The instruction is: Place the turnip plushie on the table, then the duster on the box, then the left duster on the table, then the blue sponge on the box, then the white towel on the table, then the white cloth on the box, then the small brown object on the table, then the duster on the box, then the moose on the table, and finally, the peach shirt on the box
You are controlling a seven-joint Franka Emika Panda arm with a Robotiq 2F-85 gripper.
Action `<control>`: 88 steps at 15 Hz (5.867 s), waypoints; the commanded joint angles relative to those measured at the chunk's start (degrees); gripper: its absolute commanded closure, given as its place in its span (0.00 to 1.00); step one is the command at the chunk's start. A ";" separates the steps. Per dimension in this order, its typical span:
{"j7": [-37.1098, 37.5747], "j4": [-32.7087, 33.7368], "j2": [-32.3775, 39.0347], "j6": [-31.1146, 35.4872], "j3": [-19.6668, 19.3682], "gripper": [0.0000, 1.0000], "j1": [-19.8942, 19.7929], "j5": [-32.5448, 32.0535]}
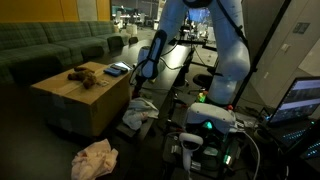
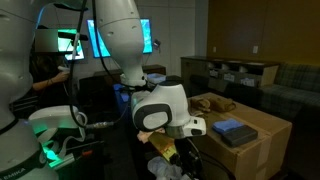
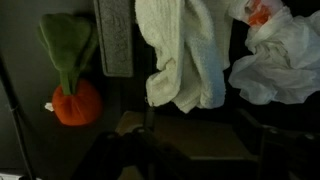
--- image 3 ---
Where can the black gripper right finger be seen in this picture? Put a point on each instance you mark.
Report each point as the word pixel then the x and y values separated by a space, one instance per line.
pixel 248 131

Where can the red turnip plushie green leaves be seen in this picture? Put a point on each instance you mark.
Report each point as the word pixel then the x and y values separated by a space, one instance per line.
pixel 76 103

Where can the white cloth pink patch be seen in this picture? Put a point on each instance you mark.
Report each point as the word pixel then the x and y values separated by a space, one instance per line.
pixel 280 66

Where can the white bluish cloth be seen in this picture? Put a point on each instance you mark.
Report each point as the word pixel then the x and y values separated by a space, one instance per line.
pixel 186 50

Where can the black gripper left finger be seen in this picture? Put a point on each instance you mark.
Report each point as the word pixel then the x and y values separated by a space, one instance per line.
pixel 149 118

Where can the large cardboard box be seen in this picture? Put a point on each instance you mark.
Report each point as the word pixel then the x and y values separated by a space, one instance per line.
pixel 186 136

